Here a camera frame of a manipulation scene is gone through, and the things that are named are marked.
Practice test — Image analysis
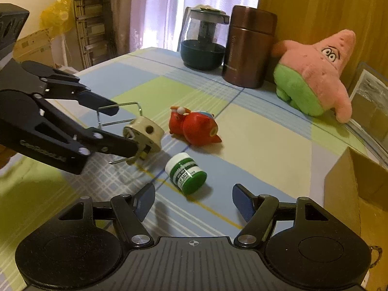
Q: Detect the checkered tablecloth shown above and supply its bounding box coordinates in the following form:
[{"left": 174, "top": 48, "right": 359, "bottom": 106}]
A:
[{"left": 0, "top": 47, "right": 379, "bottom": 282}]

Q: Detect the glass pot with dark base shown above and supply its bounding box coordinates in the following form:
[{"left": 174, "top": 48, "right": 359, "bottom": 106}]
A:
[{"left": 180, "top": 4, "right": 231, "bottom": 71}]

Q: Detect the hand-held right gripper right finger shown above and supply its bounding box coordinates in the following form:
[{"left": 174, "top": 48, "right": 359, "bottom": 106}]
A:
[{"left": 232, "top": 183, "right": 331, "bottom": 248}]

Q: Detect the brown cardboard carton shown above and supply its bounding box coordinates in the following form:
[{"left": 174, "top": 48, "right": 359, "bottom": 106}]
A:
[{"left": 14, "top": 27, "right": 53, "bottom": 64}]

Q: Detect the beige socket with wire frame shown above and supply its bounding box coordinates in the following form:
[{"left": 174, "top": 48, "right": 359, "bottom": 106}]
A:
[{"left": 96, "top": 101, "right": 165, "bottom": 165}]

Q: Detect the brown metal thermos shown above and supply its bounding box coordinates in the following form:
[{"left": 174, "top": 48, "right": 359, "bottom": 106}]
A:
[{"left": 222, "top": 5, "right": 278, "bottom": 89}]

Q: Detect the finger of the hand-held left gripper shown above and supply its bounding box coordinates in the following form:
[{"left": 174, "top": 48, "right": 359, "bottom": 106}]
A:
[
  {"left": 39, "top": 98, "right": 140, "bottom": 161},
  {"left": 21, "top": 61, "right": 119, "bottom": 116}
]

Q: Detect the wooden door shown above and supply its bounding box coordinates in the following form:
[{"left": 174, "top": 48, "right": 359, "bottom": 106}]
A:
[{"left": 258, "top": 0, "right": 388, "bottom": 67}]

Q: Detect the cardboard box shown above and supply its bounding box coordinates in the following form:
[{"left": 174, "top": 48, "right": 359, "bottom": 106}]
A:
[{"left": 324, "top": 147, "right": 388, "bottom": 291}]

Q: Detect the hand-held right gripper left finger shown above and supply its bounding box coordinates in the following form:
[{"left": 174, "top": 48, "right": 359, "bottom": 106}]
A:
[{"left": 57, "top": 183, "right": 156, "bottom": 248}]

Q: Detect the red toy figurine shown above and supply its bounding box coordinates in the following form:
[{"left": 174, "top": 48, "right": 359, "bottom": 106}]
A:
[{"left": 169, "top": 106, "right": 222, "bottom": 146}]

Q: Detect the yellow plastic bag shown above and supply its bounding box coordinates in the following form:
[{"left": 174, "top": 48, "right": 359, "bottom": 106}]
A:
[{"left": 41, "top": 0, "right": 73, "bottom": 32}]

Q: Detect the green and white jar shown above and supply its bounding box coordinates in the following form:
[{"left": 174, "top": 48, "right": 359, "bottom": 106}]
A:
[{"left": 165, "top": 154, "right": 208, "bottom": 196}]

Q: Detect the framed picture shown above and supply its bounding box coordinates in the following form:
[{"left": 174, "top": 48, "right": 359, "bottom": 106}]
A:
[{"left": 348, "top": 62, "right": 388, "bottom": 152}]

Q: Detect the pink starfish plush toy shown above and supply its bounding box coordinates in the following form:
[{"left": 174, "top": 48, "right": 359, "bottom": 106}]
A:
[{"left": 271, "top": 30, "right": 356, "bottom": 124}]

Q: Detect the mauve curtain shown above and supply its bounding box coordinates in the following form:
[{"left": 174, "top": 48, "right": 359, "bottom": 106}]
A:
[{"left": 105, "top": 0, "right": 182, "bottom": 58}]

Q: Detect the white stand pole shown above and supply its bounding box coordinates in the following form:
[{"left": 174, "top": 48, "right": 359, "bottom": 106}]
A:
[{"left": 51, "top": 32, "right": 70, "bottom": 69}]

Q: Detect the folded wooden rack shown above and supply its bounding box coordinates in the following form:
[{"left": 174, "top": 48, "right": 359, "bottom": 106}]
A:
[{"left": 72, "top": 0, "right": 117, "bottom": 70}]

